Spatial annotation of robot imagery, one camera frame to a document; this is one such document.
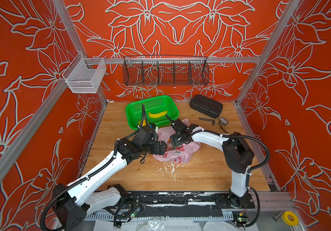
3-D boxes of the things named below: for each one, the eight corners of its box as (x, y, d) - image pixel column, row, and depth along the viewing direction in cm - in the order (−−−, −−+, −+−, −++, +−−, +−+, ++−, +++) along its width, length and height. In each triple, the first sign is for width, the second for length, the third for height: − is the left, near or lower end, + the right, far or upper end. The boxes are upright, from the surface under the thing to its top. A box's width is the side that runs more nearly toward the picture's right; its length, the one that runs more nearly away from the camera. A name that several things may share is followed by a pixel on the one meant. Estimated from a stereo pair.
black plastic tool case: (187, 108, 117) (188, 102, 113) (195, 97, 126) (196, 91, 121) (216, 120, 108) (218, 115, 104) (222, 108, 117) (225, 102, 112)
